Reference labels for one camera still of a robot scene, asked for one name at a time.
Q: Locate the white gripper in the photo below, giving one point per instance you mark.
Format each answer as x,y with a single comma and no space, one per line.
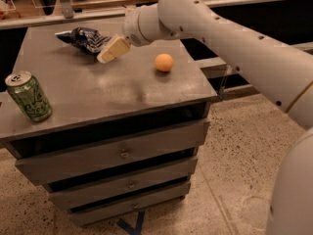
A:
131,28

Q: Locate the blue chip bag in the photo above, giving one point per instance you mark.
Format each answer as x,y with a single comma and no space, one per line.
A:
88,40

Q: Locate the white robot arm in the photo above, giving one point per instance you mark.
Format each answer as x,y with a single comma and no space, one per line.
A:
281,73

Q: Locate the orange ball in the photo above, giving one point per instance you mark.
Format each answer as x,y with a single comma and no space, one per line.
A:
164,62

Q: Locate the grey drawer cabinet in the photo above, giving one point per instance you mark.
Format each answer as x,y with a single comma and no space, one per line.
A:
94,103

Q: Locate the green soda can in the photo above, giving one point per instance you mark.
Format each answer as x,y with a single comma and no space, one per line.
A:
26,91

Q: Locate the top grey drawer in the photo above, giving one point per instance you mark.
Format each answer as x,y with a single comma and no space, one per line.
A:
57,166

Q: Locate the grey drawer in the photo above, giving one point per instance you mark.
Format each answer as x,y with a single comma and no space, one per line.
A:
57,166
126,183
131,204

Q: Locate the middle grey drawer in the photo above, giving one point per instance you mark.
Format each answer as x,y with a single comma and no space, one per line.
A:
126,183

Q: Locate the bottom grey drawer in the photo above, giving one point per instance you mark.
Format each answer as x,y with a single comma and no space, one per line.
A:
131,204

